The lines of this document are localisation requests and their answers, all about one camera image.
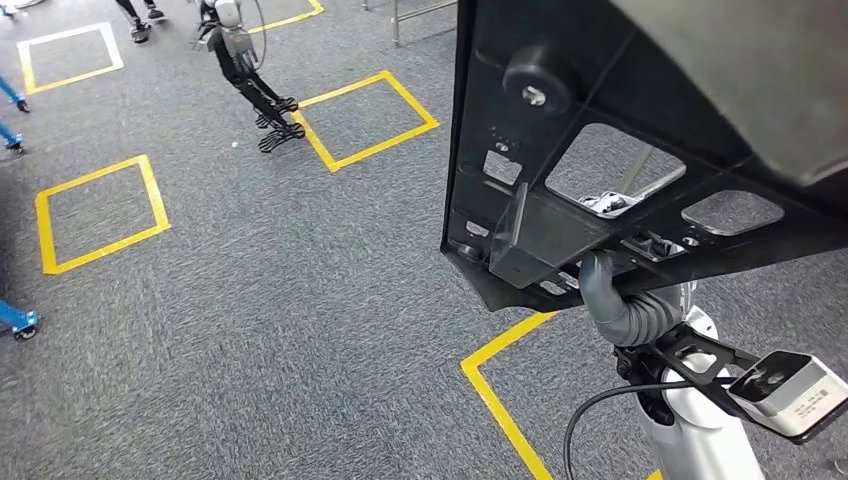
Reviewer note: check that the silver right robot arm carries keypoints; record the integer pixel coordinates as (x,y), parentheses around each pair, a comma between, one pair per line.
(702,430)

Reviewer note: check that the yellow floor tape square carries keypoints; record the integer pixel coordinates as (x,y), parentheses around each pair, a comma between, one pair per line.
(505,420)
(45,232)
(384,147)

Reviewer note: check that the black humanoid robot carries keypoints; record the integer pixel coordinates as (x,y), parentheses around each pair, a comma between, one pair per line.
(238,66)

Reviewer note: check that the blue wheeled metal rack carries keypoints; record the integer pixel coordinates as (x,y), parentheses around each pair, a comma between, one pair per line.
(14,95)

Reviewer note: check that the black plastic plate bracket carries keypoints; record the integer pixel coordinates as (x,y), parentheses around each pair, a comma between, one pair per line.
(629,99)

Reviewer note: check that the person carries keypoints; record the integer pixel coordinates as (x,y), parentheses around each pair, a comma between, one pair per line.
(139,30)

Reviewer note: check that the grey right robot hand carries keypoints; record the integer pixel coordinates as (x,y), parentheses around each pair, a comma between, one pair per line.
(599,291)

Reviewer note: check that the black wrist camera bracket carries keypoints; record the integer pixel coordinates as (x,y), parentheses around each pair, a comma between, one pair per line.
(646,364)

